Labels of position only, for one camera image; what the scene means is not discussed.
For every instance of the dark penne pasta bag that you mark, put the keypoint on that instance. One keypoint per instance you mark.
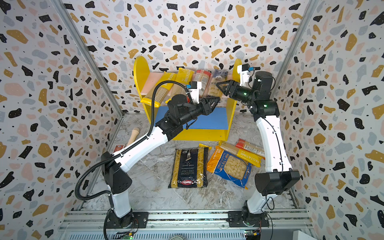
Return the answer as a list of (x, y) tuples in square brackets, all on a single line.
[(190, 168)]

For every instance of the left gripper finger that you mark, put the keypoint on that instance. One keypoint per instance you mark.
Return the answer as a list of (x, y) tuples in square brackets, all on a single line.
[(208, 109), (210, 100)]

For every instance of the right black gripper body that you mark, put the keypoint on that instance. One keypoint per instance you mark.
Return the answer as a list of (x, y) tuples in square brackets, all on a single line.
[(232, 90)]

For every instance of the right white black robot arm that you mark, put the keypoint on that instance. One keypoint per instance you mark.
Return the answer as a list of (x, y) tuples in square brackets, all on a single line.
[(279, 176)]

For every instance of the yellow Pastatime spaghetti pack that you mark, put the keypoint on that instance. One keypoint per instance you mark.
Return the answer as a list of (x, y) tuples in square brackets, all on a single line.
[(162, 91)]

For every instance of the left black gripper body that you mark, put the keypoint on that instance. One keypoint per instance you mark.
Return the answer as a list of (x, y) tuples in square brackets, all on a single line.
[(193, 112)]

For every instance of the wooden rolling pin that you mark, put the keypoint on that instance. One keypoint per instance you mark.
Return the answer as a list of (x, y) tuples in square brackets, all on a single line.
[(134, 134)]

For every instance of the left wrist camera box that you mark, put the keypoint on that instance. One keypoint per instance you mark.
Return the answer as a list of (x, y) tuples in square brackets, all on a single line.
[(194, 90)]

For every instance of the yellow shelf unit frame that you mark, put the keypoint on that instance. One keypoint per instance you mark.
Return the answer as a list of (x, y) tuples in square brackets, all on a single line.
[(142, 68)]

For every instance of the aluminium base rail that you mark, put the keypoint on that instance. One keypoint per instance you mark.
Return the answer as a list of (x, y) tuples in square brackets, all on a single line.
[(279, 224)]

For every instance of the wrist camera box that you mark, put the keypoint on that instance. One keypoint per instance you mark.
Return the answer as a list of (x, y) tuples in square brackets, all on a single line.
[(245, 72), (194, 90)]

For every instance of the red playing card box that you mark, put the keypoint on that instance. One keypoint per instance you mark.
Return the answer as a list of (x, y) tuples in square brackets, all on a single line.
[(118, 148)]

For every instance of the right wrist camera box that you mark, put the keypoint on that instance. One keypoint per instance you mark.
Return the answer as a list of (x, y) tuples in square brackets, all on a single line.
[(245, 72)]

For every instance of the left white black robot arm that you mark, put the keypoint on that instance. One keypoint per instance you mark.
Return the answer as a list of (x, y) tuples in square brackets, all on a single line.
[(115, 172)]

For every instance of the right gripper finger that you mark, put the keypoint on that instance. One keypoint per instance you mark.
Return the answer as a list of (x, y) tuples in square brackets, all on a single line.
[(227, 92), (226, 84)]

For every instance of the pink upper shelf board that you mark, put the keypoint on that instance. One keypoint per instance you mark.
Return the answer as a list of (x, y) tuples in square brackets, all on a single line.
[(153, 78)]

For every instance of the red long spaghetti pack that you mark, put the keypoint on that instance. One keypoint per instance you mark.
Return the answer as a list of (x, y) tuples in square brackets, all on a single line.
[(250, 147)]

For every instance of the red clear spaghetti pack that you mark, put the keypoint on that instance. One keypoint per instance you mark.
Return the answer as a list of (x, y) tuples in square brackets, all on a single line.
[(203, 77)]

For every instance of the blue yellow spaghetti pack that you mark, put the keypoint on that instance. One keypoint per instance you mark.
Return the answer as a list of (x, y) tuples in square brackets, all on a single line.
[(218, 77)]

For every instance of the blue orange orecchiette bag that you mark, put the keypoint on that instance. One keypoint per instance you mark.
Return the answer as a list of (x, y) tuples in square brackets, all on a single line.
[(229, 167)]

